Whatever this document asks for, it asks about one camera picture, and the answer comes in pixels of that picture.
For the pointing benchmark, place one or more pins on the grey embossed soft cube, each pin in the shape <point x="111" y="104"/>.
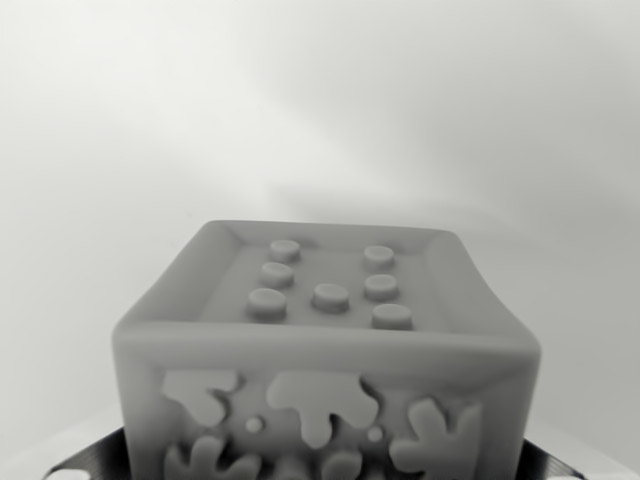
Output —
<point x="325" y="345"/>

